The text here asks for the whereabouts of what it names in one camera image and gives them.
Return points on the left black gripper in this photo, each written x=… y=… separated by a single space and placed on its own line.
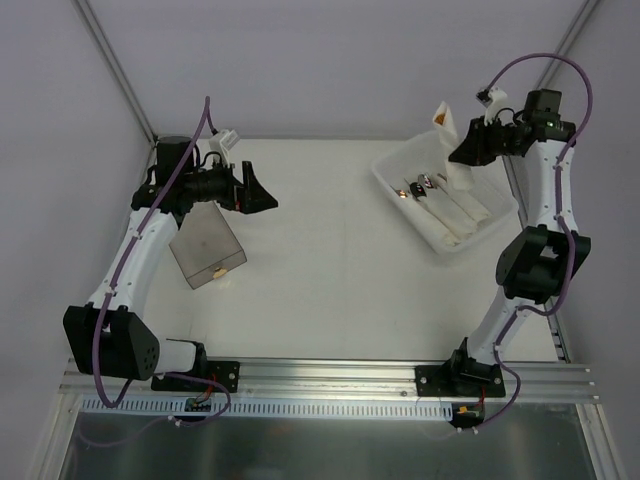
x=240 y=188

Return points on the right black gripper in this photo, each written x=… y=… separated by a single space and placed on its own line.
x=486 y=138

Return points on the white paper napkin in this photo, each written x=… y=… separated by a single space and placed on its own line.
x=460 y=177

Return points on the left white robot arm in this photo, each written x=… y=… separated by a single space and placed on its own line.
x=107 y=335

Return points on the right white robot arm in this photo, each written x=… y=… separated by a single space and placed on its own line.
x=539 y=264

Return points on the rolled napkin bundle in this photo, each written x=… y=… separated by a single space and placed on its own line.
x=432 y=229
x=438 y=203
x=469 y=204

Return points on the smoky transparent plastic box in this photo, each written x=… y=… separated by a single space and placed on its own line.
x=204 y=243

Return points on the white plastic basket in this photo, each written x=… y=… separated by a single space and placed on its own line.
x=421 y=155

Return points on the small wooden utensil piece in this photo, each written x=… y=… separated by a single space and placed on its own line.
x=219 y=272

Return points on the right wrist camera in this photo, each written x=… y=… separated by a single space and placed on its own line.
x=494 y=100

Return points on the right aluminium frame post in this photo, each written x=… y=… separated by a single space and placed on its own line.
x=583 y=17

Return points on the aluminium frame post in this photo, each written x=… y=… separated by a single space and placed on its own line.
x=583 y=17
x=109 y=57

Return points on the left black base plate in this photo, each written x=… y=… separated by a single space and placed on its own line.
x=226 y=373

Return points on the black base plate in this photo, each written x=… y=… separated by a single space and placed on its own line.
x=226 y=373
x=447 y=380

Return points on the aluminium mounting rail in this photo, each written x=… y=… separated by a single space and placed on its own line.
x=541 y=382

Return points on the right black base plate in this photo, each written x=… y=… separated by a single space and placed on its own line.
x=447 y=380

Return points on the left aluminium frame post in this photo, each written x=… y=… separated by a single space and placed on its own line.
x=109 y=57

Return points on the white slotted cable duct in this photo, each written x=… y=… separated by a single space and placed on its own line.
x=290 y=408

